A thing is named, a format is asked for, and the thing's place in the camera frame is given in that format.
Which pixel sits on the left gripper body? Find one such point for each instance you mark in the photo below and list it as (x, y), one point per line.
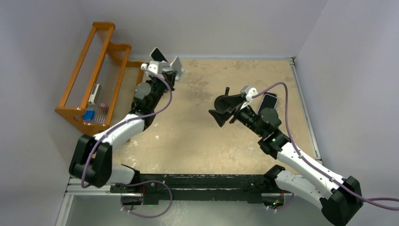
(165, 77)

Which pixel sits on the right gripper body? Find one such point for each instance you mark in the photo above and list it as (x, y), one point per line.
(237, 114)

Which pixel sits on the white smartphone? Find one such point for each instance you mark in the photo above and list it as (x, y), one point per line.
(156, 55)

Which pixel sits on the silver phone stand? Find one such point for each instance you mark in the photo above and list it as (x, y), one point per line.
(177, 67)

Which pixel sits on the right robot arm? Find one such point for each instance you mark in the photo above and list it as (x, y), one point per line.
(336, 196)

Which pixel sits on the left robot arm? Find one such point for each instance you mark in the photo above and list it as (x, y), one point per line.
(92, 158)

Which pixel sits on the black round base stand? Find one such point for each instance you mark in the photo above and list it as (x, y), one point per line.
(223, 102)

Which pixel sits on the orange wooden rack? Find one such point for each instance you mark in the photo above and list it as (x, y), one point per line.
(101, 61)

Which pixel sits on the white item in rack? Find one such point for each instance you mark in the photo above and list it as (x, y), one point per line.
(94, 94)

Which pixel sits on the blue block in rack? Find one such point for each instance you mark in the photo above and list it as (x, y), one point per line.
(88, 115)

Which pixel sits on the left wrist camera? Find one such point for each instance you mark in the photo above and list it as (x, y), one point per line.
(156, 67)

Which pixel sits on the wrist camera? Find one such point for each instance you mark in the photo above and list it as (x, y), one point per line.
(156, 67)
(248, 93)

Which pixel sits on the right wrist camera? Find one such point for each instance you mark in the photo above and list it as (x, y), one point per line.
(248, 93)

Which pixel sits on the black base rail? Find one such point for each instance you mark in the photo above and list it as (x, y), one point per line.
(250, 188)

